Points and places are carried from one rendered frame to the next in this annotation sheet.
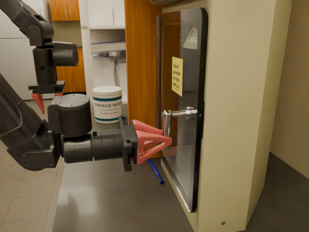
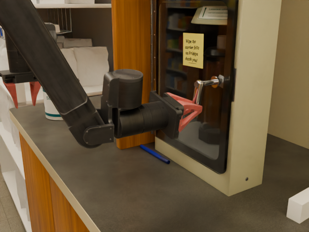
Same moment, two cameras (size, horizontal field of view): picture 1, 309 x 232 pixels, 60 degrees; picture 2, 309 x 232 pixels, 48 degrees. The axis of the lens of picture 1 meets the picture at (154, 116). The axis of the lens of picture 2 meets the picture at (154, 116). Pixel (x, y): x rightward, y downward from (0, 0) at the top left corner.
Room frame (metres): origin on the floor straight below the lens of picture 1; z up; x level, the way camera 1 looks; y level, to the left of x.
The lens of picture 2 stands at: (-0.15, 0.30, 1.36)
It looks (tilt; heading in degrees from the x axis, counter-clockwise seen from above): 18 degrees down; 341
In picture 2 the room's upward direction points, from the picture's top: straight up
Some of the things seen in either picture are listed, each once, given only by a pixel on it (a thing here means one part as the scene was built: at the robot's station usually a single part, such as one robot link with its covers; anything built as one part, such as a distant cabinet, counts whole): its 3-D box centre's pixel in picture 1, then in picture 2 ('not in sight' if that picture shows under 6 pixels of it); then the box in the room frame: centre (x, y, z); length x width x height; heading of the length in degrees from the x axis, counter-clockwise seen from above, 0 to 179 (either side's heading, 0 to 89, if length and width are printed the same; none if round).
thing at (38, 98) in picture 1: (46, 99); (20, 90); (0.82, 0.34, 1.14); 0.07 x 0.07 x 0.09; 13
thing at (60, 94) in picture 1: (52, 99); (26, 89); (0.83, 0.33, 1.14); 0.07 x 0.07 x 0.09; 13
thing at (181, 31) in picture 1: (174, 102); (186, 77); (0.60, -0.05, 1.19); 0.30 x 0.01 x 0.40; 12
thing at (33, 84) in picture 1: (46, 77); (20, 63); (0.82, 0.34, 1.21); 0.10 x 0.07 x 0.07; 103
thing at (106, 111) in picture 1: (107, 104); (60, 97); (1.19, 0.22, 1.02); 0.13 x 0.13 x 0.15
